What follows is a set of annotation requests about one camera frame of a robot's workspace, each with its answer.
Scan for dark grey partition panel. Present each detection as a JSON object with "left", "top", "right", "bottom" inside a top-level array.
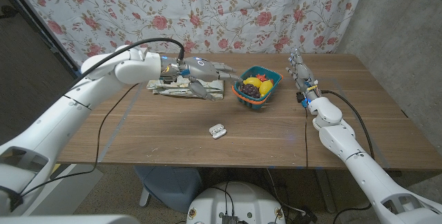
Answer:
[{"left": 0, "top": 0, "right": 82, "bottom": 145}]

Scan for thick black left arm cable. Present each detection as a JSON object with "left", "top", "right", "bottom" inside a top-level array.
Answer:
[{"left": 61, "top": 37, "right": 186, "bottom": 95}]

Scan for yellow toy lemon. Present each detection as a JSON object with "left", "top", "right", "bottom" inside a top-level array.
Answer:
[
  {"left": 242, "top": 77, "right": 262, "bottom": 88},
  {"left": 258, "top": 80, "right": 274, "bottom": 97}
]

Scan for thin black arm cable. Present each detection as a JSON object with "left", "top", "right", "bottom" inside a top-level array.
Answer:
[
  {"left": 303, "top": 108, "right": 309, "bottom": 169},
  {"left": 13, "top": 82, "right": 139, "bottom": 200}
]

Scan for teal basket with orange rim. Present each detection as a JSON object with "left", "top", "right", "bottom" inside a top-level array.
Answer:
[{"left": 231, "top": 65, "right": 284, "bottom": 111}]

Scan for black power adapter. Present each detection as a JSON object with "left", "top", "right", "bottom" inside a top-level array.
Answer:
[{"left": 292, "top": 212, "right": 318, "bottom": 224}]

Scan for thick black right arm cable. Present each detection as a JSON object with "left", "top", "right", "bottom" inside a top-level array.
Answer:
[{"left": 320, "top": 90, "right": 376, "bottom": 161}]

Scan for purple toy grapes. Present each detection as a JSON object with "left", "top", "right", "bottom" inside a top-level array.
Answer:
[{"left": 238, "top": 83, "right": 262, "bottom": 100}]

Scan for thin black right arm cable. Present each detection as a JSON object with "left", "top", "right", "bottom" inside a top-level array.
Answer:
[{"left": 303, "top": 108, "right": 309, "bottom": 169}]

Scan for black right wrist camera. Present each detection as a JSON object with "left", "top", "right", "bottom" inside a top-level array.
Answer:
[{"left": 296, "top": 91, "right": 308, "bottom": 109}]

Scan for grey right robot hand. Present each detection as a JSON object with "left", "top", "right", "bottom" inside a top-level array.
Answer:
[{"left": 285, "top": 47, "right": 320, "bottom": 102}]

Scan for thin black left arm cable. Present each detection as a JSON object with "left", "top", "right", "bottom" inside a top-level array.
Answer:
[{"left": 13, "top": 82, "right": 139, "bottom": 200}]

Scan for rose print backdrop curtain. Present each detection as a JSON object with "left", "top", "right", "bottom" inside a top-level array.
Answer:
[{"left": 8, "top": 0, "right": 369, "bottom": 71}]

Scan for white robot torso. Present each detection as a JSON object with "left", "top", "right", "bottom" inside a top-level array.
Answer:
[{"left": 186, "top": 181, "right": 287, "bottom": 224}]

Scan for blue-grey stool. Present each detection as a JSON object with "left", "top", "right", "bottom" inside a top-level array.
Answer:
[{"left": 133, "top": 165, "right": 204, "bottom": 214}]

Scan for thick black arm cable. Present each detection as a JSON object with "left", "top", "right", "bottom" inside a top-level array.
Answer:
[
  {"left": 61, "top": 37, "right": 186, "bottom": 95},
  {"left": 320, "top": 90, "right": 376, "bottom": 161}
]

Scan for white AirPods case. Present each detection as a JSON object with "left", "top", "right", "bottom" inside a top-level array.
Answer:
[{"left": 209, "top": 123, "right": 228, "bottom": 140}]

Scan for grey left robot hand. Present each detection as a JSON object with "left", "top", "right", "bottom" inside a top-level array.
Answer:
[{"left": 159, "top": 56, "right": 244, "bottom": 102}]

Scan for folded pale floral cloth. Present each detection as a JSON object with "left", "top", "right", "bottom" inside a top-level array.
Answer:
[{"left": 146, "top": 62, "right": 225, "bottom": 100}]

